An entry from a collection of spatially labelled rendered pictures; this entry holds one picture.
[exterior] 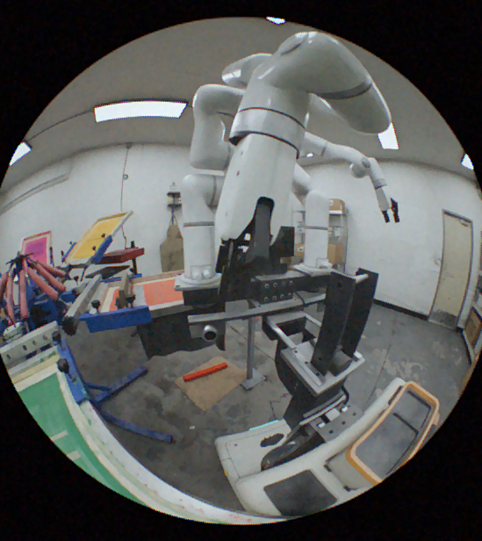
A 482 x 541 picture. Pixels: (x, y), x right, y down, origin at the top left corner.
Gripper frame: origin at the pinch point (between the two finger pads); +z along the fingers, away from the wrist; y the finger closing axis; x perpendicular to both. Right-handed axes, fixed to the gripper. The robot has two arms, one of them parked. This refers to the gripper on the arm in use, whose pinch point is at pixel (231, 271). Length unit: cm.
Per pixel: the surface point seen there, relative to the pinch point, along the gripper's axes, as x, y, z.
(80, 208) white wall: -220, -212, 38
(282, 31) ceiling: 3, -63, -169
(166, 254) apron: -53, -240, 119
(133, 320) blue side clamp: -27, -25, 41
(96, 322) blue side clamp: -43, -19, 40
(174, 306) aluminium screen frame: -11, -34, 38
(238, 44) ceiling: -21, -93, -156
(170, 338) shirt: -13, -33, 61
